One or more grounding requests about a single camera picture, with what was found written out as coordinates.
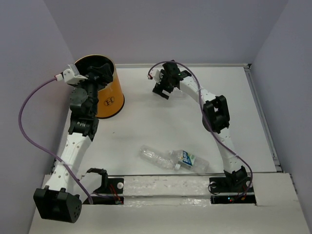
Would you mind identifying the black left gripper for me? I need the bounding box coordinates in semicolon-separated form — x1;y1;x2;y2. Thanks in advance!
72;63;113;116

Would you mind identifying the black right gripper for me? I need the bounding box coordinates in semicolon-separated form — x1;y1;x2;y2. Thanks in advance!
153;69;174;99

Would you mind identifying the clear bottle white cap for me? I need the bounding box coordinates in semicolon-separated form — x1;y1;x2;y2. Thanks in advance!
139;145;181;171

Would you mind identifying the blue-labelled plastic bottle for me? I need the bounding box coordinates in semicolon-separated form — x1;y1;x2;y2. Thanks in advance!
168;150;210;175

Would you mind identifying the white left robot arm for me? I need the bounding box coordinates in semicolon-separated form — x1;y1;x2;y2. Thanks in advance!
33;63;113;223

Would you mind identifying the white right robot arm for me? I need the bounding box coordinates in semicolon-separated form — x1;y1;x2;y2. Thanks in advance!
147;60;253;197

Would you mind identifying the orange cylindrical bin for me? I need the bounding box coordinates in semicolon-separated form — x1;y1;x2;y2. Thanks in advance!
75;55;125;119

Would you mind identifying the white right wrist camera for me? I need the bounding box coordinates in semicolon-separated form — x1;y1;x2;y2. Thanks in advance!
147;69;163;83

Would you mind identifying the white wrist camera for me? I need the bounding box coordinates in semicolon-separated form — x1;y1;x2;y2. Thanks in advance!
55;64;88;85
147;69;163;83

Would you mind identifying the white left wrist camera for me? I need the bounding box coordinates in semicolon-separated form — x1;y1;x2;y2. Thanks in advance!
55;64;88;85

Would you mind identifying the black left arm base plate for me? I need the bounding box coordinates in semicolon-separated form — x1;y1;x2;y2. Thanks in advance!
92;177;124;205

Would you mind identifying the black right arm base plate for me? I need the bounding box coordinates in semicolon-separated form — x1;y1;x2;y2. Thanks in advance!
208;177;256;205

